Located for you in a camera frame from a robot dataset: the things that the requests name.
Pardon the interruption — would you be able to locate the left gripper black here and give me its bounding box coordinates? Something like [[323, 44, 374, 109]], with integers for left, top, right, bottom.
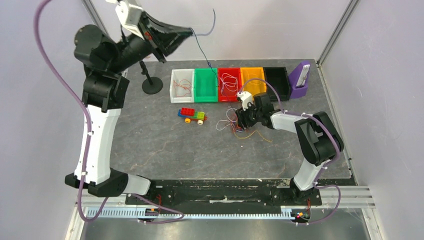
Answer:
[[106, 10, 192, 74]]

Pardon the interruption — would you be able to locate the coloured cable bundle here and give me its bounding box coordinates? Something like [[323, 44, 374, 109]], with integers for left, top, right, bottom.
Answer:
[[215, 107, 274, 143]]

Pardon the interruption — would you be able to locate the dark blue cable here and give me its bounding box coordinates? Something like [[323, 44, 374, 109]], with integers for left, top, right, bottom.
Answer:
[[191, 8, 220, 84]]

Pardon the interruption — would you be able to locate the yellow cable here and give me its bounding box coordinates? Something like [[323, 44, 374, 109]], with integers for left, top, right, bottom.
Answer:
[[246, 74, 264, 94]]

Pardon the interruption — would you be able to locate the white cable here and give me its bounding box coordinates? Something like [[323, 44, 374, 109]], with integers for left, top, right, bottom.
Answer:
[[219, 73, 240, 97]]

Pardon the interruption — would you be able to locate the red cable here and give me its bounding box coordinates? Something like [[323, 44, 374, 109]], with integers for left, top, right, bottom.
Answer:
[[173, 79, 193, 97]]

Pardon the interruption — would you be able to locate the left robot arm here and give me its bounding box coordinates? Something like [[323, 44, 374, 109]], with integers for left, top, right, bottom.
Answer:
[[65, 12, 193, 204]]

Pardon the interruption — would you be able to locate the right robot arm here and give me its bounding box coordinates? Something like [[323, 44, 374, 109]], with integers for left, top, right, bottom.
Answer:
[[235, 91, 344, 204]]

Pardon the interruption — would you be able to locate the red bin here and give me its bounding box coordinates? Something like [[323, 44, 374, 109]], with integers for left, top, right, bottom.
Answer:
[[217, 68, 242, 102]]

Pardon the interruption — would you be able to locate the yellow bin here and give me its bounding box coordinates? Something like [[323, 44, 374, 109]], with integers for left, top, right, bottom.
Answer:
[[240, 67, 267, 96]]

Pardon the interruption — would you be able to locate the pink microphone on stand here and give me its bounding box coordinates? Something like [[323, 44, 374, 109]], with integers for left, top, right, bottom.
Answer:
[[139, 61, 163, 95]]

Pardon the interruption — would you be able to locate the white bin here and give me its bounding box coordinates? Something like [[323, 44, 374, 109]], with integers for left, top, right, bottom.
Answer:
[[169, 68, 195, 104]]

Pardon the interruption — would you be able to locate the black bin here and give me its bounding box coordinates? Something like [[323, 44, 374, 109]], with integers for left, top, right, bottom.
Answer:
[[263, 66, 292, 101]]

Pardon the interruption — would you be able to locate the green bin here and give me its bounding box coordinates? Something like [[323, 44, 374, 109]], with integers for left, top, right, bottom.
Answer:
[[193, 68, 218, 103]]

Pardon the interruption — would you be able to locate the purple metronome holder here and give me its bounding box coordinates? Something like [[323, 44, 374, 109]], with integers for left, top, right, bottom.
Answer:
[[288, 60, 311, 99]]

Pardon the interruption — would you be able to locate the toy brick car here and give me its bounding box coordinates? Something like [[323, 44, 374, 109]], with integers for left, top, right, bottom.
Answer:
[[178, 107, 208, 125]]

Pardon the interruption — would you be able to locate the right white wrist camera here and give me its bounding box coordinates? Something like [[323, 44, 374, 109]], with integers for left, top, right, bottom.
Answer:
[[236, 91, 253, 111]]

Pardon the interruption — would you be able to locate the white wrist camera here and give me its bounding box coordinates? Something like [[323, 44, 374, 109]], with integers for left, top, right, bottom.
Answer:
[[106, 0, 144, 39], [236, 91, 253, 111]]

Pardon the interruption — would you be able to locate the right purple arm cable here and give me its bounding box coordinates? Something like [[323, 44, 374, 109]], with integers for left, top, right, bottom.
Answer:
[[239, 78, 342, 227]]

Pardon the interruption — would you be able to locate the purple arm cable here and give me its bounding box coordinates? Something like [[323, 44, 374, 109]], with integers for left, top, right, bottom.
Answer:
[[33, 0, 185, 225], [239, 78, 342, 227]]

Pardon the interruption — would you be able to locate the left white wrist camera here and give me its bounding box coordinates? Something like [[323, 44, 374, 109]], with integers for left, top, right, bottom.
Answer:
[[106, 0, 144, 39]]

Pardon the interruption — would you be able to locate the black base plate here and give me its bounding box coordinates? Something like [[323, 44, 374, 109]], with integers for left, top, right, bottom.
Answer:
[[144, 178, 322, 215]]

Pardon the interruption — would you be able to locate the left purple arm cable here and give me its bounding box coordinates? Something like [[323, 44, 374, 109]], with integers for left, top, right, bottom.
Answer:
[[33, 0, 185, 225]]

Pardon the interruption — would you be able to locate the white slotted cable duct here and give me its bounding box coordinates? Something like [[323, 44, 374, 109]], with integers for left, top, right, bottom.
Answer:
[[99, 207, 302, 220]]

